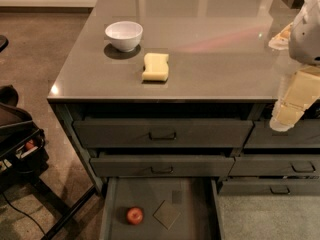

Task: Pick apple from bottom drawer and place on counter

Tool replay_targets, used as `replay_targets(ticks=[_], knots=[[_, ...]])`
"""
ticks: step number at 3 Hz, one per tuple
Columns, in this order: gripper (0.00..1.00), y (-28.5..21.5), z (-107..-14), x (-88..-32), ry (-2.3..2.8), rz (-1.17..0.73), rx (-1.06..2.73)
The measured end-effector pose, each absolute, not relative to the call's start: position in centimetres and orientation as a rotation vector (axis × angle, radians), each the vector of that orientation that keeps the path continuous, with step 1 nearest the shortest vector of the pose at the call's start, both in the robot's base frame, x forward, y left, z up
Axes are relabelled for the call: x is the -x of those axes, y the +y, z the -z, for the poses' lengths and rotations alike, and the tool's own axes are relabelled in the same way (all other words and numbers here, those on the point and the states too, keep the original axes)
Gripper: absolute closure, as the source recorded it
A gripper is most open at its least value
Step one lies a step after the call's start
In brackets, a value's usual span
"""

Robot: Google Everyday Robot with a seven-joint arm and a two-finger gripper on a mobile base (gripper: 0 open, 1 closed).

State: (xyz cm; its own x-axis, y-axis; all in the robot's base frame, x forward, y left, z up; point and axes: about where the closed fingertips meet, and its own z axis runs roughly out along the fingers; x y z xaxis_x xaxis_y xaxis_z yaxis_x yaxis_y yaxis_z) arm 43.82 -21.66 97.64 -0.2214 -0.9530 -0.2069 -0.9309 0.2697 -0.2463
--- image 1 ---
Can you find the yellow sponge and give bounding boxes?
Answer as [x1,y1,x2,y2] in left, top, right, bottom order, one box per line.
[142,53,169,82]

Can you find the grey open bottom drawer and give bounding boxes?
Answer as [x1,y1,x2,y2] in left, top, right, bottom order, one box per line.
[99,177,224,240]

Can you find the grey middle left drawer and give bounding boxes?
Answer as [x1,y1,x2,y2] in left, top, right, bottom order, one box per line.
[90,155,234,177]

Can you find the grey square tile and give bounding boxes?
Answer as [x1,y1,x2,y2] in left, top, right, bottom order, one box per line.
[153,200,180,230]

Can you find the red apple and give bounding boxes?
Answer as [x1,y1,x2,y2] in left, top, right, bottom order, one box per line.
[126,207,144,225]

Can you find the grey top left drawer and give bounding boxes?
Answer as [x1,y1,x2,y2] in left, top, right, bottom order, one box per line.
[73,118,253,148]

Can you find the black cart with items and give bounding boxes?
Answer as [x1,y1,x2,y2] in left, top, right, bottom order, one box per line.
[0,85,96,240]

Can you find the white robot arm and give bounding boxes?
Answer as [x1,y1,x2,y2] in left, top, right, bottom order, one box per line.
[268,0,320,132]

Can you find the grey middle right drawer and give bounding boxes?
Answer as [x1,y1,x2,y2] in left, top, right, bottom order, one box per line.
[229,154,320,176]

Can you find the grey cabinet counter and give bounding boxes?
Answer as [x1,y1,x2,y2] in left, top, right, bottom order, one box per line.
[48,0,319,189]

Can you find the grey top right drawer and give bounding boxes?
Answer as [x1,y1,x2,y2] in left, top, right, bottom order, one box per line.
[245,120,320,149]

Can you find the grey bottom right drawer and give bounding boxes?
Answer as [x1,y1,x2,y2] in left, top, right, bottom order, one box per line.
[219,179,320,195]

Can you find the black floor cable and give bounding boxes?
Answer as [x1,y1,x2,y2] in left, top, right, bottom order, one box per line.
[1,192,47,236]

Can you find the white ceramic bowl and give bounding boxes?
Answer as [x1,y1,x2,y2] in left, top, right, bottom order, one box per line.
[105,21,143,52]

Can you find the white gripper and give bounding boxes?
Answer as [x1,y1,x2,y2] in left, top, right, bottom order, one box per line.
[268,24,320,132]

